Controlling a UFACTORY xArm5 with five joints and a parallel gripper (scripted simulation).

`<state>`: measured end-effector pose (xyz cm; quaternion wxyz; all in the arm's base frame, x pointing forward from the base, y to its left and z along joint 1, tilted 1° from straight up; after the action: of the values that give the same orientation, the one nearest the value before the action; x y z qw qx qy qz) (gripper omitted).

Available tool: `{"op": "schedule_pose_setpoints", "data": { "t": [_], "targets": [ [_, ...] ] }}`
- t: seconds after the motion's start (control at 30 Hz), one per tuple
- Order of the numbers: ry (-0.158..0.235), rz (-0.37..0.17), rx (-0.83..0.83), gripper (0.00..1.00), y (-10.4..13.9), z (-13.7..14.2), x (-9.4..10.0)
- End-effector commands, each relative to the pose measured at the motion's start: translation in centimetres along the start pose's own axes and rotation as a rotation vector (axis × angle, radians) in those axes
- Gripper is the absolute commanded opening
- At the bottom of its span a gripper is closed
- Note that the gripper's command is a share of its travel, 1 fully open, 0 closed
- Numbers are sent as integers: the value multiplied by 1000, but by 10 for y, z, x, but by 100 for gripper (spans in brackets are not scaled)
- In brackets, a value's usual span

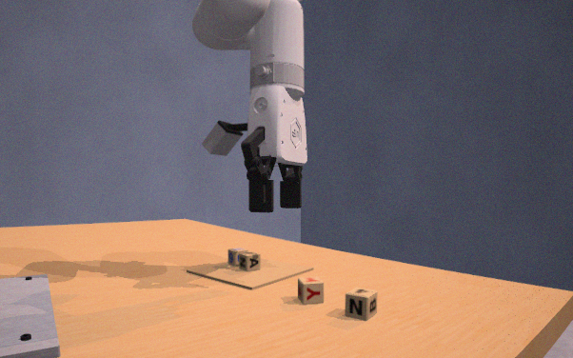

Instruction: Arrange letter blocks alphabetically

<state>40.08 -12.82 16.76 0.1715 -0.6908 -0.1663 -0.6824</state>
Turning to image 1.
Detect beige letter block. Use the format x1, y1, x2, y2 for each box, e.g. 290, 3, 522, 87
239, 251, 261, 271
345, 288, 378, 321
227, 248, 248, 267
298, 276, 325, 305

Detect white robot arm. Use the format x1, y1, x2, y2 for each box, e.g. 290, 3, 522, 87
192, 0, 304, 156

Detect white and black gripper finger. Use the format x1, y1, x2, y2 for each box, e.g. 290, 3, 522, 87
241, 127, 277, 212
278, 163, 303, 209

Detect tan flat mat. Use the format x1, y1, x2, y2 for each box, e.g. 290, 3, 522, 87
187, 258, 314, 290

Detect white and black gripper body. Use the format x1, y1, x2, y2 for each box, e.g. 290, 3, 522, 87
247, 83, 307, 167

